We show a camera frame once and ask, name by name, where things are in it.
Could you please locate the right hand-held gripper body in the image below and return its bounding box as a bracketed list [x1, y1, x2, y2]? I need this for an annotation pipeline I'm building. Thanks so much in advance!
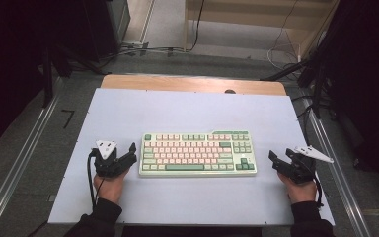
[277, 145, 335, 185]

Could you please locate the black hanging cable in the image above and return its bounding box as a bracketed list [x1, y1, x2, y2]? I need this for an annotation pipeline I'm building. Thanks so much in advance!
[189, 0, 207, 52]

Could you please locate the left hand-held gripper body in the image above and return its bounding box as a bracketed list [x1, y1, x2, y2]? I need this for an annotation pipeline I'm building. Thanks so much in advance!
[90, 139, 128, 179]

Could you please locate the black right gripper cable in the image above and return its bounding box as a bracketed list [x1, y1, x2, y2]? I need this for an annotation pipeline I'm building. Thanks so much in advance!
[311, 176, 325, 208]

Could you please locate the black curtain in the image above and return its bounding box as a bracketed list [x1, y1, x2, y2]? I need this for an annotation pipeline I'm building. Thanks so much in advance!
[322, 0, 379, 198]
[0, 0, 90, 158]

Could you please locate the wooden table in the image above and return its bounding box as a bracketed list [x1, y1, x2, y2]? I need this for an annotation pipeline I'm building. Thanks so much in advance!
[100, 74, 288, 97]

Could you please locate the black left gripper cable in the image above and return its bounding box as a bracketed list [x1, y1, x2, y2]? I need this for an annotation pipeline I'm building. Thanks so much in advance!
[86, 149, 107, 210]

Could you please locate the bundle of floor cables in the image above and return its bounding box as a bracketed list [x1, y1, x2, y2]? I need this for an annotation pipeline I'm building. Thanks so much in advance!
[101, 41, 188, 64]

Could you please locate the person's right hand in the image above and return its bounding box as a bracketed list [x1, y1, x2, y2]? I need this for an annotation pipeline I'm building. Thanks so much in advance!
[277, 173, 318, 205]

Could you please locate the light wooden shelf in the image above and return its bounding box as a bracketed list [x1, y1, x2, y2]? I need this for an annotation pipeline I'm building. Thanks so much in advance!
[184, 0, 341, 61]

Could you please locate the metal floor rail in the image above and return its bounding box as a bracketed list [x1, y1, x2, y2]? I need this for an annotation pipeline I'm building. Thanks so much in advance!
[0, 95, 62, 237]
[300, 98, 373, 237]

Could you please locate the person's left hand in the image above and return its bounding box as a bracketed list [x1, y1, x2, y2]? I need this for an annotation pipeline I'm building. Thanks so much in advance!
[93, 169, 129, 205]

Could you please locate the white cable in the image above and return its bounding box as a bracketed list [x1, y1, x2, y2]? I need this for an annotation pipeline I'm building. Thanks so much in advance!
[265, 0, 302, 72]

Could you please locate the white board sheet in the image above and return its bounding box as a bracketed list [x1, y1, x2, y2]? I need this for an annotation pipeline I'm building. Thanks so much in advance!
[47, 87, 336, 227]

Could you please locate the green and pink keyboard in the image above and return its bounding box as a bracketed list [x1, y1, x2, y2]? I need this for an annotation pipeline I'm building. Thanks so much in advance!
[138, 129, 258, 178]

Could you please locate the black tripod stand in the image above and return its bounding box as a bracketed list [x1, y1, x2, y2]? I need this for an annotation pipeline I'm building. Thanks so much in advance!
[260, 58, 331, 120]

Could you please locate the dark cabinet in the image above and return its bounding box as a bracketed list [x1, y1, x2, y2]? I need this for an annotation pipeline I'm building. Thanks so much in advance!
[82, 0, 132, 63]

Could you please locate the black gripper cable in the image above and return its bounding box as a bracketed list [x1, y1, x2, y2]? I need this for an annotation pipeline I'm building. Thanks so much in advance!
[86, 149, 107, 210]
[311, 176, 325, 208]

